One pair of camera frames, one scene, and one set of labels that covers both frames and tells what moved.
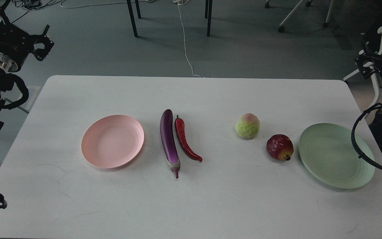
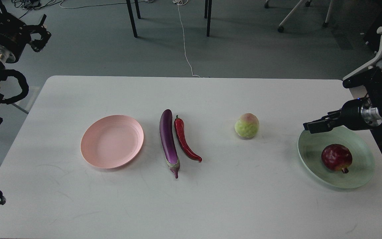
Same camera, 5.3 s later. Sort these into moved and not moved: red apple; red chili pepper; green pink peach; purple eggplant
Moved: red apple
Not moved: green pink peach; purple eggplant; red chili pepper
